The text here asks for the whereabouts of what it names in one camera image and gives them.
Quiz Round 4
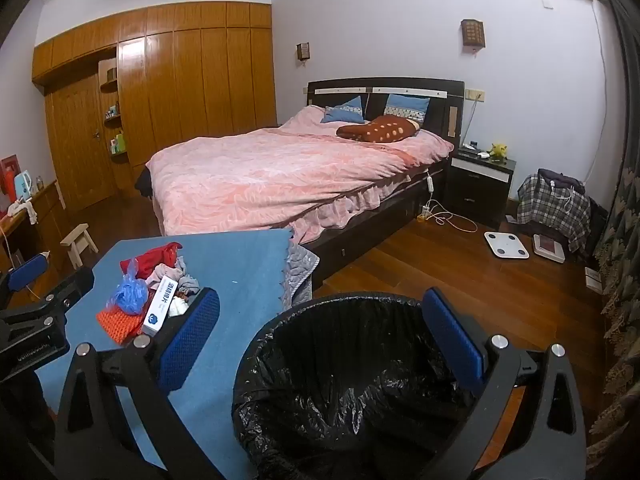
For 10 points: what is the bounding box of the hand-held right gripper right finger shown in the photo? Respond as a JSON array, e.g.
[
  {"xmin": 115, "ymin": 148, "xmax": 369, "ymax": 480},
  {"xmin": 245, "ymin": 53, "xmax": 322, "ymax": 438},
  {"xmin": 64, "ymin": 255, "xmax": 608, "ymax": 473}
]
[{"xmin": 422, "ymin": 287, "xmax": 588, "ymax": 480}]

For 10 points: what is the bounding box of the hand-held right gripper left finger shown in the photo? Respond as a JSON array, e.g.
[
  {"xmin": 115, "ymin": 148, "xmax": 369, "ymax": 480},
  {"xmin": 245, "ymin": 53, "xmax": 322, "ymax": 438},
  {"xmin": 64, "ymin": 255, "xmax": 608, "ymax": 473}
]
[{"xmin": 35, "ymin": 287, "xmax": 226, "ymax": 480}]

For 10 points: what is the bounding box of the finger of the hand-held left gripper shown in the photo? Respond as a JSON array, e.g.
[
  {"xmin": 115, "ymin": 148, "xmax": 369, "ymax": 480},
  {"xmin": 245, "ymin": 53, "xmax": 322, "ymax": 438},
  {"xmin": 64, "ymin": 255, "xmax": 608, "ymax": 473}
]
[
  {"xmin": 0, "ymin": 266, "xmax": 96, "ymax": 333},
  {"xmin": 0, "ymin": 254, "xmax": 51, "ymax": 306}
]

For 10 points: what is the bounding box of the white cardboard box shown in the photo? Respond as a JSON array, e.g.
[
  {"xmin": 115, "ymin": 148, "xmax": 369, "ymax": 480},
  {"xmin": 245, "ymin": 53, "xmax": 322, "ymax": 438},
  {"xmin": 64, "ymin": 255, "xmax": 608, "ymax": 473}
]
[{"xmin": 141, "ymin": 275, "xmax": 181, "ymax": 337}]

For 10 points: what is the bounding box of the blue plastic bag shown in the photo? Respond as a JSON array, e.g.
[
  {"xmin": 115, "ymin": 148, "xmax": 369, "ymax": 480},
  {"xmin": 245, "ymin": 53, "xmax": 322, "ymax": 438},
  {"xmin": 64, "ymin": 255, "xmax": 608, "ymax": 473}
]
[{"xmin": 105, "ymin": 258, "xmax": 151, "ymax": 317}]

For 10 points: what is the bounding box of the red cloth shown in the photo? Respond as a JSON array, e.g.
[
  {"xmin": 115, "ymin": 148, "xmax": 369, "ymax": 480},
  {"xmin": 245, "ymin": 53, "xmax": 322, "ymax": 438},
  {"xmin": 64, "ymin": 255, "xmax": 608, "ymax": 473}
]
[{"xmin": 119, "ymin": 241, "xmax": 183, "ymax": 281}]

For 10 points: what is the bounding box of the trash bin with black bag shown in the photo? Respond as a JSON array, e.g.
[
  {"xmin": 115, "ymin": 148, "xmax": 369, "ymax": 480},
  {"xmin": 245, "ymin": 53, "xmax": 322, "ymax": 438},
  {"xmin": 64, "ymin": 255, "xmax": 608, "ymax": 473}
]
[{"xmin": 231, "ymin": 296, "xmax": 501, "ymax": 480}]

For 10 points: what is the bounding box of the white cloth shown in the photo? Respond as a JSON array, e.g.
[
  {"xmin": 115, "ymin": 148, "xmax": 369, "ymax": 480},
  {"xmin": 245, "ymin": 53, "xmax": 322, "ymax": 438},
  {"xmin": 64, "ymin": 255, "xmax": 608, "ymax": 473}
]
[{"xmin": 10, "ymin": 199, "xmax": 40, "ymax": 226}]

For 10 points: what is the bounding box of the white wooden stool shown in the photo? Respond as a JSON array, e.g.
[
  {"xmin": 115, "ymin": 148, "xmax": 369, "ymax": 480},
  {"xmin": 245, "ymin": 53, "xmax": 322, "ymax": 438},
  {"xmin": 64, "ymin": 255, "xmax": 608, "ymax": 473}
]
[{"xmin": 60, "ymin": 223, "xmax": 100, "ymax": 270}]

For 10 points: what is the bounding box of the wooden desk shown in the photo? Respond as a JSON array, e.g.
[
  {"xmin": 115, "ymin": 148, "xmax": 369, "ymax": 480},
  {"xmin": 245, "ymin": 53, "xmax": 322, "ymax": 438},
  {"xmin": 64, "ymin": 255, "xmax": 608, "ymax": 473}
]
[{"xmin": 0, "ymin": 180, "xmax": 63, "ymax": 281}]

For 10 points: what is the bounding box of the blue table cloth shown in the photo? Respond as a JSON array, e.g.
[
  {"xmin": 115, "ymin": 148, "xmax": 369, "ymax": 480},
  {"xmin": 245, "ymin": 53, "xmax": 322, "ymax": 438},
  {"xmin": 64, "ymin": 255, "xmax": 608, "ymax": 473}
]
[{"xmin": 35, "ymin": 227, "xmax": 296, "ymax": 480}]

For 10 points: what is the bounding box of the red box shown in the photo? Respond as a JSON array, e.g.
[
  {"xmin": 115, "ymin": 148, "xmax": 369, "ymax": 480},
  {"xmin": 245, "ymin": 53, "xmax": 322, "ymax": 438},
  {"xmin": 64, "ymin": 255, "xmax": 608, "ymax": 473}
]
[{"xmin": 0, "ymin": 156, "xmax": 23, "ymax": 196}]

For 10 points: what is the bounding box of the white bathroom scale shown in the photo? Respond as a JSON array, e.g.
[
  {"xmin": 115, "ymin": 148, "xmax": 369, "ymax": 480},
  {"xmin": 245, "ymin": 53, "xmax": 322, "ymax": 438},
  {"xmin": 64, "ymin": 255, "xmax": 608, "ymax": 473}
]
[{"xmin": 484, "ymin": 231, "xmax": 527, "ymax": 260}]

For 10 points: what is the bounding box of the white scale with dark centre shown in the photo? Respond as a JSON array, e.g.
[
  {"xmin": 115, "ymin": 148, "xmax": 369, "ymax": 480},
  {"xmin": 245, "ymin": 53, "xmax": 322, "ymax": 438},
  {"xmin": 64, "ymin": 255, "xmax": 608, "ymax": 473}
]
[{"xmin": 531, "ymin": 234, "xmax": 566, "ymax": 263}]

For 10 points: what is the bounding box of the grey quilted cloth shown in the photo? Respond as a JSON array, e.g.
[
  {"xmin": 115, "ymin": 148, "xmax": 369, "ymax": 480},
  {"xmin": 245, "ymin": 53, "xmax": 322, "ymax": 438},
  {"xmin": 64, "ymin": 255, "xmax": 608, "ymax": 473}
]
[{"xmin": 280, "ymin": 242, "xmax": 321, "ymax": 311}]

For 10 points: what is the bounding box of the wooden door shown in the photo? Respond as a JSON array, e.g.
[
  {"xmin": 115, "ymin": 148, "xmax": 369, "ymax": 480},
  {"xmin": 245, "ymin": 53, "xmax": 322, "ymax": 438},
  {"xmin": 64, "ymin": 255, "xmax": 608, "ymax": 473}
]
[{"xmin": 50, "ymin": 75, "xmax": 118, "ymax": 211}]

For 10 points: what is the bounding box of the dark wooden bed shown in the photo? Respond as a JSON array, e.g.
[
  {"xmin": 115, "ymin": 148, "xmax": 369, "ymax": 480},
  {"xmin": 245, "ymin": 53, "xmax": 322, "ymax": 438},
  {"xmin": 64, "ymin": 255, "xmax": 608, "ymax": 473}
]
[{"xmin": 135, "ymin": 77, "xmax": 466, "ymax": 291}]

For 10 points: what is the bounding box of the black and white nightstand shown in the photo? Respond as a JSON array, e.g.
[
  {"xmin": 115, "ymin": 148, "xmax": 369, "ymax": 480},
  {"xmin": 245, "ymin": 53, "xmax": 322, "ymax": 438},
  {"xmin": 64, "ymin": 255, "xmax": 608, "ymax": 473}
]
[{"xmin": 445, "ymin": 145, "xmax": 517, "ymax": 228}]

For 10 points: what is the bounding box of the plaid cloth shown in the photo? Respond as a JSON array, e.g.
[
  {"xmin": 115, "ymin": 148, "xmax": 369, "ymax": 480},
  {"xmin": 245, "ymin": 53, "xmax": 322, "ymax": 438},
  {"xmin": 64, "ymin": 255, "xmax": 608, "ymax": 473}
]
[{"xmin": 516, "ymin": 170, "xmax": 592, "ymax": 256}]

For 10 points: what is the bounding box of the pink blanket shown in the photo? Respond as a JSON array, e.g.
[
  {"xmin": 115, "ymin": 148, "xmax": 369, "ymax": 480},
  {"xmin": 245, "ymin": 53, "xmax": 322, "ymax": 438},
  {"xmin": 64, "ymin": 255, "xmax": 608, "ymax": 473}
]
[{"xmin": 146, "ymin": 105, "xmax": 455, "ymax": 246}]

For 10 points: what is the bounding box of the patterned curtain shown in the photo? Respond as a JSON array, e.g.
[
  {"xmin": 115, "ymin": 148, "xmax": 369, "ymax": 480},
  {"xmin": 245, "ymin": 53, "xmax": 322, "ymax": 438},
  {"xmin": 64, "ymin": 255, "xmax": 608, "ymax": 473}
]
[{"xmin": 582, "ymin": 0, "xmax": 640, "ymax": 480}]

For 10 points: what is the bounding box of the dark bag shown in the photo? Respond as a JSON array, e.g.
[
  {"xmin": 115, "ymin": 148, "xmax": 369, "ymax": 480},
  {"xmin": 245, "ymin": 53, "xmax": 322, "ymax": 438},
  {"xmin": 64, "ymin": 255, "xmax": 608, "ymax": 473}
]
[{"xmin": 537, "ymin": 167, "xmax": 586, "ymax": 193}]

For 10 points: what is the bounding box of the brown dotted pillow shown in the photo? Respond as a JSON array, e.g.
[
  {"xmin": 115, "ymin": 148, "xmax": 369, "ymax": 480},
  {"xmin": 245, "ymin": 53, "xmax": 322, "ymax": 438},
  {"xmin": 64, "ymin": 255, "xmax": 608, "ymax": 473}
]
[{"xmin": 336, "ymin": 115, "xmax": 423, "ymax": 143}]

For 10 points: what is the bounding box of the blue pillow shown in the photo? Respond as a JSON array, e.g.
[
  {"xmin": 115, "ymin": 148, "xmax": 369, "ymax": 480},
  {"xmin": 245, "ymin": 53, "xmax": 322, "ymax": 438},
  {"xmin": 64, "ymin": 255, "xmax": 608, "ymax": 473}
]
[
  {"xmin": 321, "ymin": 95, "xmax": 366, "ymax": 125},
  {"xmin": 384, "ymin": 93, "xmax": 431, "ymax": 123}
]

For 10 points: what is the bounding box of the wooden wardrobe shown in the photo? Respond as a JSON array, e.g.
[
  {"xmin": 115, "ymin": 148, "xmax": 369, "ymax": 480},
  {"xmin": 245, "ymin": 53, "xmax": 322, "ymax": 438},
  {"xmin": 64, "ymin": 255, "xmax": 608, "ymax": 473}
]
[{"xmin": 31, "ymin": 1, "xmax": 278, "ymax": 211}]

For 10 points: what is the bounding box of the white cable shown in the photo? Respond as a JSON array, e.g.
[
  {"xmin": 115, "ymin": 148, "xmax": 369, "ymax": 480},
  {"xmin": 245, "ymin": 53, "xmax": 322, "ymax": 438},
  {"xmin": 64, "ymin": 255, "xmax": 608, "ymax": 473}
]
[{"xmin": 417, "ymin": 175, "xmax": 481, "ymax": 233}]

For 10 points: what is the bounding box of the large wooden wall lamp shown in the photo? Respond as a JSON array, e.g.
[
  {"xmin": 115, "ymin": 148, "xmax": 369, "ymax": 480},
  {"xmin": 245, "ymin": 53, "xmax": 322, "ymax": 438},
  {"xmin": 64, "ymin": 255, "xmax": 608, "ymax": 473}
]
[{"xmin": 460, "ymin": 19, "xmax": 486, "ymax": 53}]

